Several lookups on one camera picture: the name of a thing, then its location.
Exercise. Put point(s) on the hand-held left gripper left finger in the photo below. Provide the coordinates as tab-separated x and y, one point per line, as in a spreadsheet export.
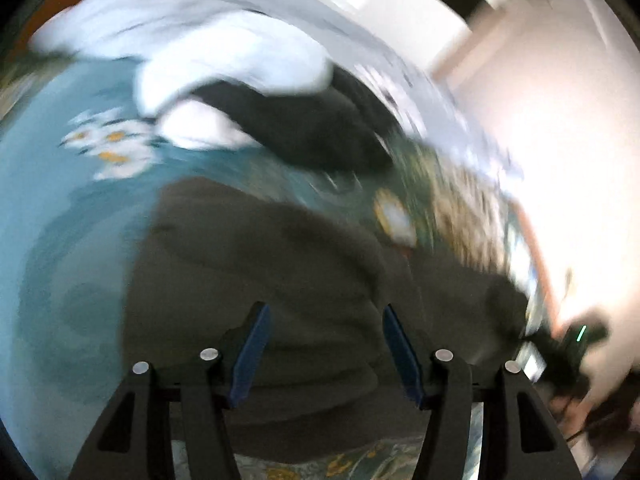
250	355

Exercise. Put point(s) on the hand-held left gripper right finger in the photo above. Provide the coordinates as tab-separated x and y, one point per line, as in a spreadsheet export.
402	355

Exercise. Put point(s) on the dark olive pants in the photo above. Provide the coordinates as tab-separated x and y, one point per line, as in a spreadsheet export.
280	280

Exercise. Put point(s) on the person's right forearm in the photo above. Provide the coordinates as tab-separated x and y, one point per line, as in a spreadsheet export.
582	415

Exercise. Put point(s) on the teal floral bedsheet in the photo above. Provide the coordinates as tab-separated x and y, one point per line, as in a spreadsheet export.
60	240

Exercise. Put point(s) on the black garment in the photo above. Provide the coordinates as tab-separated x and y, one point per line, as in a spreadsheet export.
310	125

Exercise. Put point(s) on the pale grey-blue garment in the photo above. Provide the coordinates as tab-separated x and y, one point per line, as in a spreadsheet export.
235	55

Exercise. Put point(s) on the light blue floral duvet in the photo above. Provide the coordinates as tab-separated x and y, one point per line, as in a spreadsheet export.
165	5

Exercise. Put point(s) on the wooden bed frame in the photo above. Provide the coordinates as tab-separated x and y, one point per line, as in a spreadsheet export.
537	255

